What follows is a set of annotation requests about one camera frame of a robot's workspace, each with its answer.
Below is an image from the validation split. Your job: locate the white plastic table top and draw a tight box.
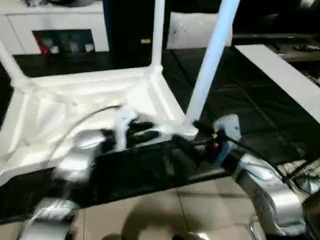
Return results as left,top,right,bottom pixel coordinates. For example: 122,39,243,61
0,63,199,188

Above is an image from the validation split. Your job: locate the dark low tv bench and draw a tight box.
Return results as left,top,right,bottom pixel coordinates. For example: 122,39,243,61
264,39,320,63

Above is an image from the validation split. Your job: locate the white flat board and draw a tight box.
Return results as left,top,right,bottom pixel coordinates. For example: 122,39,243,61
234,43,320,115

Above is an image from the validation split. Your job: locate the brown woven stool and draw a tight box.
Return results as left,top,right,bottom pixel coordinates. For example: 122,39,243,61
300,191,320,240

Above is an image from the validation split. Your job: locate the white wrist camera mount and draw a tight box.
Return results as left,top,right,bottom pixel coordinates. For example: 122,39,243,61
113,104,139,153
213,113,243,164

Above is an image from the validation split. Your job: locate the black remote control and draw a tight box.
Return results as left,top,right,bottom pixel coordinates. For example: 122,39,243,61
291,44,319,51

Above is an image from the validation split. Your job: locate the black cabinet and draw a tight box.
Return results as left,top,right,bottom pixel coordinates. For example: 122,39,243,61
101,0,171,68

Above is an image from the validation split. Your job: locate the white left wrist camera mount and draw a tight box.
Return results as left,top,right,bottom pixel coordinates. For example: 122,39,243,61
113,104,139,153

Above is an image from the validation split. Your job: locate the grey round appliance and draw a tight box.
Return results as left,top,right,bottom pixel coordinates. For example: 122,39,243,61
46,0,91,8

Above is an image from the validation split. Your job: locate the grey stand base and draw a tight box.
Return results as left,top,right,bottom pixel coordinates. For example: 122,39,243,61
296,174,320,195

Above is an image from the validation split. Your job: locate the white cabinet with glass doors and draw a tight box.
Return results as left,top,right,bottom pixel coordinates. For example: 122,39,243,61
0,4,110,55

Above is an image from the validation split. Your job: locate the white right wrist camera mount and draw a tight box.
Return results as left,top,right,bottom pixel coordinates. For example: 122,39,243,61
213,113,243,164

